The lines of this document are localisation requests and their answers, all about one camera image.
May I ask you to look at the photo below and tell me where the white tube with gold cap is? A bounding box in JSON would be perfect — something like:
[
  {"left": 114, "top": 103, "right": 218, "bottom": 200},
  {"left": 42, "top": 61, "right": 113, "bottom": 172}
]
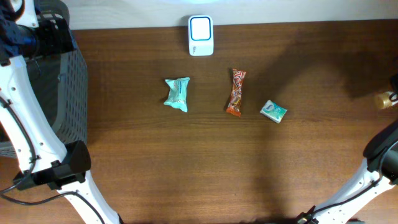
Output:
[{"left": 374, "top": 91, "right": 397, "bottom": 110}]

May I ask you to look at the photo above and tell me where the teal Kleenex tissue pack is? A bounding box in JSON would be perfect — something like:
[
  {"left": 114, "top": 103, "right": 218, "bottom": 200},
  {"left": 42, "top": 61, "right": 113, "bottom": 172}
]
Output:
[{"left": 260, "top": 100, "right": 287, "bottom": 123}]

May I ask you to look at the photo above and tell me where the red chocolate bar wrapper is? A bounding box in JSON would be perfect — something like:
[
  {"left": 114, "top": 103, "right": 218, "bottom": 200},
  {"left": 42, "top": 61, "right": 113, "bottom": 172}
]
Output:
[{"left": 226, "top": 68, "right": 246, "bottom": 117}]

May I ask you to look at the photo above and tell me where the teal snack packet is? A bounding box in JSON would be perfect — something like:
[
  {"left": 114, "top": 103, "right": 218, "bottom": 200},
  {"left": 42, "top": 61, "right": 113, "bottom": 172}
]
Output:
[{"left": 164, "top": 77, "right": 190, "bottom": 113}]

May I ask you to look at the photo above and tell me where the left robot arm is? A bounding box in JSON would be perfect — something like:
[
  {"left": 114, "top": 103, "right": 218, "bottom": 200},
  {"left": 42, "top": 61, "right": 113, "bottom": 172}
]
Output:
[{"left": 1, "top": 0, "right": 122, "bottom": 223}]

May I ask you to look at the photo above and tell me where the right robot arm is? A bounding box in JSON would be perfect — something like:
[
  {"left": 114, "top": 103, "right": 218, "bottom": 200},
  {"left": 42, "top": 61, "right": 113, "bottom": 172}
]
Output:
[{"left": 295, "top": 121, "right": 397, "bottom": 224}]

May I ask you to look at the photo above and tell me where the white barcode scanner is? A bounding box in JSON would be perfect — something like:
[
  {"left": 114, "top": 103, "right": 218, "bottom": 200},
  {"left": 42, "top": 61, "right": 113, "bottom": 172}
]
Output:
[{"left": 188, "top": 15, "right": 214, "bottom": 57}]

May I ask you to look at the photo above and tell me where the dark grey plastic basket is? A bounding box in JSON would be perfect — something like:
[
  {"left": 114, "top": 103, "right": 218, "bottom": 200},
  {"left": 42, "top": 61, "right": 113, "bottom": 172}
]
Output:
[{"left": 1, "top": 1, "right": 88, "bottom": 144}]

